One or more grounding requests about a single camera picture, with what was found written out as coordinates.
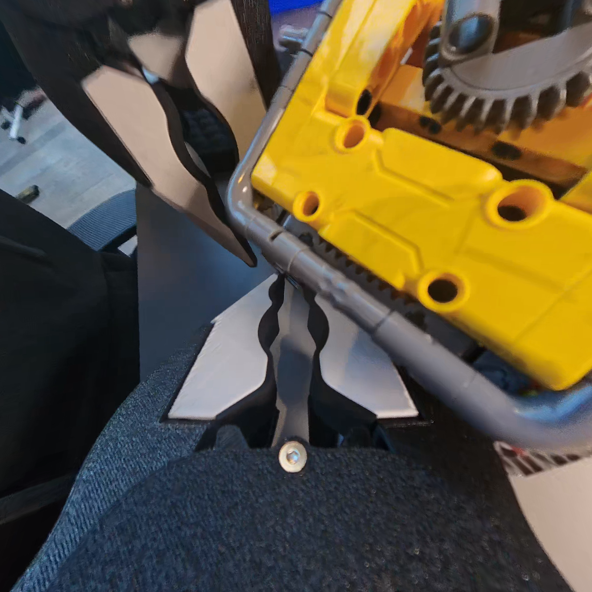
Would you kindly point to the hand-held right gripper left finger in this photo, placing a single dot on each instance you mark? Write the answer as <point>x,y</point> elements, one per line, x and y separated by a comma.
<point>226,370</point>

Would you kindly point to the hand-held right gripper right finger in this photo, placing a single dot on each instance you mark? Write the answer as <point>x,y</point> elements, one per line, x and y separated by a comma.
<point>360,384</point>

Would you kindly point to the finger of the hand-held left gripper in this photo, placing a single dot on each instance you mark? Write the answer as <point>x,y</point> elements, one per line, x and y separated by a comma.
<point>222,55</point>
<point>138,138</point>

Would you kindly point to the yellow building-block toy vehicle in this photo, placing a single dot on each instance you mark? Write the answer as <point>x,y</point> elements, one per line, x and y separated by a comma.
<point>416,185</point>

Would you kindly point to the grey desk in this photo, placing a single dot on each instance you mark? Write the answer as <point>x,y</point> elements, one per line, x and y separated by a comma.
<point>185,300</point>

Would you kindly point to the office chair wheel base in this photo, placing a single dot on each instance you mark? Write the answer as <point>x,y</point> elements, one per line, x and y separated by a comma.
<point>17,121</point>

